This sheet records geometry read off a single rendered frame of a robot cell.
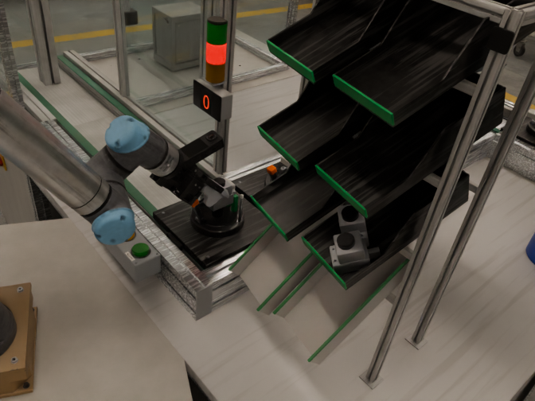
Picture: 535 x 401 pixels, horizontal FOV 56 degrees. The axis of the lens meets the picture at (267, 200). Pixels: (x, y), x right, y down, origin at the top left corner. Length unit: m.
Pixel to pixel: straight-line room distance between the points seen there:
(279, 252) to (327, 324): 0.19
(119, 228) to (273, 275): 0.35
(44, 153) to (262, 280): 0.52
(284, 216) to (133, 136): 0.33
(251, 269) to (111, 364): 0.36
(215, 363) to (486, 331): 0.68
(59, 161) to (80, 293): 0.52
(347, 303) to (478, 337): 0.45
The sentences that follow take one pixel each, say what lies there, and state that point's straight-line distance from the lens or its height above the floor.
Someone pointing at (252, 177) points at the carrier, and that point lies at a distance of 1.49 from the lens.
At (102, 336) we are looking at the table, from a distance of 1.23.
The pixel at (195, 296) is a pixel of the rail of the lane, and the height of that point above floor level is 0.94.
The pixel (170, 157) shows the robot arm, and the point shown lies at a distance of 1.07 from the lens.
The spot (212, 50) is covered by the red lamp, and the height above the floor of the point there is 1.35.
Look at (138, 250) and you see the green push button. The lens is 1.24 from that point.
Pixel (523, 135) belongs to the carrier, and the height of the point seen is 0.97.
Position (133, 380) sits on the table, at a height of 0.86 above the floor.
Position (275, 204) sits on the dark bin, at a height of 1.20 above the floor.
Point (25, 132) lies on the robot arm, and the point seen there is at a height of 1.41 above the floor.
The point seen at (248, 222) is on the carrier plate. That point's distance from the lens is 1.33.
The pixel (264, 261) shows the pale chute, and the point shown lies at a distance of 1.13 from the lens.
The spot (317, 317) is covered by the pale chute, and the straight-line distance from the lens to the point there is 1.05.
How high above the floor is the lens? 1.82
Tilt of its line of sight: 37 degrees down
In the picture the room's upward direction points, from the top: 7 degrees clockwise
